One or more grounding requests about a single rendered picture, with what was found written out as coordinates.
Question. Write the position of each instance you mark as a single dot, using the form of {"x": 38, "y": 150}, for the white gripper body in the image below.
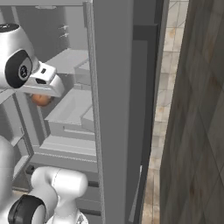
{"x": 48, "y": 86}

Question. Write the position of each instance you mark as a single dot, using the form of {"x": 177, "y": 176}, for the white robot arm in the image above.
{"x": 16, "y": 55}

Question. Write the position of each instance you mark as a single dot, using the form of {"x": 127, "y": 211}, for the brown onion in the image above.
{"x": 40, "y": 100}

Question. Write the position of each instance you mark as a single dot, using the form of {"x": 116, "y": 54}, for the grey fridge door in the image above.
{"x": 116, "y": 116}

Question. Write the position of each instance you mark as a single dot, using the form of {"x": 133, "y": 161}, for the brown wooden tall cabinet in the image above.
{"x": 198, "y": 131}

